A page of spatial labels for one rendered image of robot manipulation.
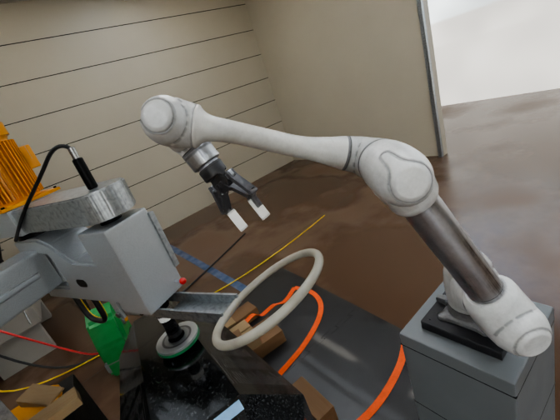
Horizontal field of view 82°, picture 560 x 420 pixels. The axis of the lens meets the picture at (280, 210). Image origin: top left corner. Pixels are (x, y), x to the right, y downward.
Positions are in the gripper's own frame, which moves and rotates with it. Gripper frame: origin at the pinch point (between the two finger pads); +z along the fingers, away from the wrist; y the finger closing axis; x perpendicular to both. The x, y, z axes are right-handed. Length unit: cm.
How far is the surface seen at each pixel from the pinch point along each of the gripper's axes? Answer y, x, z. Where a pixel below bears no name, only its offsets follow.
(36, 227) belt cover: 98, 32, -52
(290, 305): -0.3, 8.1, 25.6
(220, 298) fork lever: 54, 4, 22
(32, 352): 375, 84, -7
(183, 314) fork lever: 62, 17, 18
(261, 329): 5.2, 17.2, 25.6
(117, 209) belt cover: 54, 12, -32
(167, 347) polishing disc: 91, 26, 29
